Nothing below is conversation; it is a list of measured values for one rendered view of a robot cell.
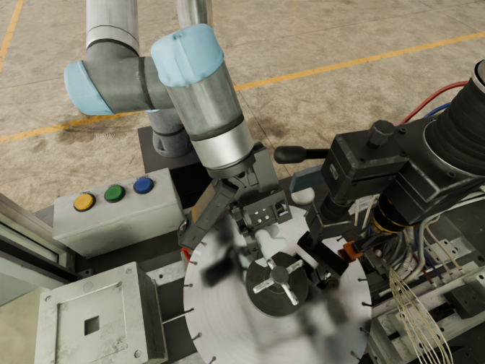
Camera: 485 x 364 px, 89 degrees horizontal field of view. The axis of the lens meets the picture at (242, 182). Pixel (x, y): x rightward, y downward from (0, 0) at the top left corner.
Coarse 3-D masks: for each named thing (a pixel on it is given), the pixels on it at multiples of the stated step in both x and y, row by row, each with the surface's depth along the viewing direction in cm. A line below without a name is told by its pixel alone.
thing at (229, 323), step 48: (240, 240) 49; (288, 240) 49; (336, 240) 49; (192, 288) 44; (240, 288) 44; (336, 288) 44; (192, 336) 40; (240, 336) 40; (288, 336) 40; (336, 336) 40
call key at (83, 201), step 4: (80, 196) 60; (84, 196) 60; (88, 196) 60; (76, 200) 59; (80, 200) 59; (84, 200) 59; (88, 200) 59; (92, 200) 60; (76, 204) 58; (80, 204) 58; (84, 204) 58; (88, 204) 59; (80, 208) 58; (84, 208) 58
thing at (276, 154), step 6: (276, 150) 27; (282, 150) 26; (288, 150) 26; (294, 150) 27; (300, 150) 27; (306, 150) 28; (312, 150) 28; (318, 150) 28; (324, 150) 28; (276, 156) 27; (282, 156) 26; (288, 156) 26; (294, 156) 27; (300, 156) 27; (306, 156) 28; (312, 156) 28; (318, 156) 28; (324, 156) 28; (282, 162) 27; (288, 162) 27; (294, 162) 27; (300, 162) 28
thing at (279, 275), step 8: (272, 264) 41; (296, 264) 41; (272, 272) 40; (280, 272) 40; (288, 272) 40; (272, 280) 40; (280, 280) 40; (256, 288) 39; (264, 288) 40; (288, 288) 39; (296, 304) 39
